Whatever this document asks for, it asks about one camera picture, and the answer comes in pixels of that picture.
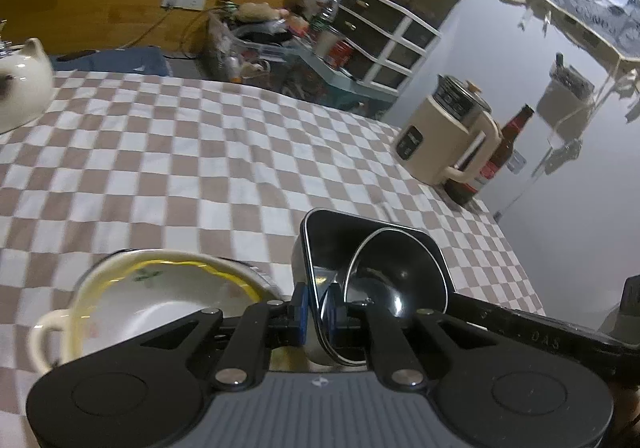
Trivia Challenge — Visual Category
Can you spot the red drink can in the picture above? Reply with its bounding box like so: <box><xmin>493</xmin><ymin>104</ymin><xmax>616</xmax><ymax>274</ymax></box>
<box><xmin>327</xmin><ymin>39</ymin><xmax>356</xmax><ymax>68</ymax></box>

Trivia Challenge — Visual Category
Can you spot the steel rectangular container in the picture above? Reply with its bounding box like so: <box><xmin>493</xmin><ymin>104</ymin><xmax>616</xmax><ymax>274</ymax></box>
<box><xmin>291</xmin><ymin>208</ymin><xmax>456</xmax><ymax>329</ymax></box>

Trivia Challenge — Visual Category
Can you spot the white plastic drawer unit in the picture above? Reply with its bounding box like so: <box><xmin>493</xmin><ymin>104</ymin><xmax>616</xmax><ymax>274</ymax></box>
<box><xmin>330</xmin><ymin>0</ymin><xmax>443</xmax><ymax>92</ymax></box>

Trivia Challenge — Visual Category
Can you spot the brown white checkered tablecloth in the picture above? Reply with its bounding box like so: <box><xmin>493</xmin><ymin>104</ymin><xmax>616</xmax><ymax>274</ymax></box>
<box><xmin>0</xmin><ymin>70</ymin><xmax>547</xmax><ymax>429</ymax></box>

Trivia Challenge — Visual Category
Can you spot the clear wall-mounted holder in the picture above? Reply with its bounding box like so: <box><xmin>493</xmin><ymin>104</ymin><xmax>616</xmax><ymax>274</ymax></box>
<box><xmin>547</xmin><ymin>53</ymin><xmax>596</xmax><ymax>102</ymax></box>

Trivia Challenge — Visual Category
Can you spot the brown beer bottle red label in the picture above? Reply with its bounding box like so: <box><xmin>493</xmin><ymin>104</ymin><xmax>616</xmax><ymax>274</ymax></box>
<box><xmin>445</xmin><ymin>104</ymin><xmax>536</xmax><ymax>208</ymax></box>

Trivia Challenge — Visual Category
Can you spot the flower print bowl yellow rim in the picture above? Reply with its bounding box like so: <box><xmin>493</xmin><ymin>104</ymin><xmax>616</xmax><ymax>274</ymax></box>
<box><xmin>75</xmin><ymin>258</ymin><xmax>266</xmax><ymax>369</ymax></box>

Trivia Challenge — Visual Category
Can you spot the cream electric soy milk maker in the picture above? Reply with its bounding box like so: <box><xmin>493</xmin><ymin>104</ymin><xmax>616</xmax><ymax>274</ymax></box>
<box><xmin>391</xmin><ymin>73</ymin><xmax>502</xmax><ymax>189</ymax></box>

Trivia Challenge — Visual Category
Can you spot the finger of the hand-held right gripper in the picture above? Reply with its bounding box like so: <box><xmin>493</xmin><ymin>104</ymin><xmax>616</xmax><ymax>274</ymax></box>
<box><xmin>447</xmin><ymin>295</ymin><xmax>528</xmax><ymax>345</ymax></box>

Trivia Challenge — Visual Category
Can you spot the brown plush toy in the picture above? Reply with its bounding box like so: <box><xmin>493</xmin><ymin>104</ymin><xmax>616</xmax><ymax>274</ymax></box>
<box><xmin>235</xmin><ymin>2</ymin><xmax>278</xmax><ymax>23</ymax></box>

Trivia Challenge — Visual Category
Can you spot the white tin can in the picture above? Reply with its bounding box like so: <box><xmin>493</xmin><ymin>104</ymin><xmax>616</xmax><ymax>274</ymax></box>
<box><xmin>312</xmin><ymin>26</ymin><xmax>341</xmax><ymax>56</ymax></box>

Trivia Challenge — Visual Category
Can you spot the yellowish power cable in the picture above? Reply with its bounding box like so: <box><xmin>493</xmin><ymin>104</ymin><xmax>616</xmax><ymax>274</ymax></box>
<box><xmin>120</xmin><ymin>8</ymin><xmax>173</xmax><ymax>49</ymax></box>

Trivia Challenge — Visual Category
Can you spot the clear plastic water bottle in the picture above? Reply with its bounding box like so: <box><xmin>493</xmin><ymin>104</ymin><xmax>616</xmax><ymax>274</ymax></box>
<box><xmin>320</xmin><ymin>0</ymin><xmax>343</xmax><ymax>26</ymax></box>

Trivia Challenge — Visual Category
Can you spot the black power cable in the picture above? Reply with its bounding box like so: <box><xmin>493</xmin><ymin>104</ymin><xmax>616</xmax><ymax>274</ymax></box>
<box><xmin>181</xmin><ymin>11</ymin><xmax>211</xmax><ymax>60</ymax></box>

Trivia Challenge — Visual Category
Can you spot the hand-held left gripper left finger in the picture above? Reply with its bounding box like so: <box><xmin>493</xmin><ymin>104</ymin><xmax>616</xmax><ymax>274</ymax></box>
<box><xmin>95</xmin><ymin>281</ymin><xmax>309</xmax><ymax>391</ymax></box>

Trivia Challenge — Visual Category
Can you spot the round steel bowl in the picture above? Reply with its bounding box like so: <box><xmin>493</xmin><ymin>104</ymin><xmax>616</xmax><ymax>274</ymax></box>
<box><xmin>320</xmin><ymin>227</ymin><xmax>449</xmax><ymax>368</ymax></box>

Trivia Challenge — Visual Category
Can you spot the clear plastic storage box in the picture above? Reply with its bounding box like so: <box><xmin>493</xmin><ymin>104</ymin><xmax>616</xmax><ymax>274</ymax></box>
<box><xmin>205</xmin><ymin>11</ymin><xmax>301</xmax><ymax>84</ymax></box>

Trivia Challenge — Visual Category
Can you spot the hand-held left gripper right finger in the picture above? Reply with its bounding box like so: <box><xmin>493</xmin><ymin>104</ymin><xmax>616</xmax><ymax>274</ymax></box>
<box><xmin>327</xmin><ymin>295</ymin><xmax>506</xmax><ymax>391</ymax></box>

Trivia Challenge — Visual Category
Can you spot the white cat-shaped ceramic jar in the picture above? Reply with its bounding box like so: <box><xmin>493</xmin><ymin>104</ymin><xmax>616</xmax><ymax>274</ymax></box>
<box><xmin>0</xmin><ymin>37</ymin><xmax>55</xmax><ymax>134</ymax></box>

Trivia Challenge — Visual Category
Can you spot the teal patterned box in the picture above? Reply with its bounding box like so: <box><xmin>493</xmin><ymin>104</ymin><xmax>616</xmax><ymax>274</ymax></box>
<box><xmin>282</xmin><ymin>48</ymin><xmax>401</xmax><ymax>116</ymax></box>

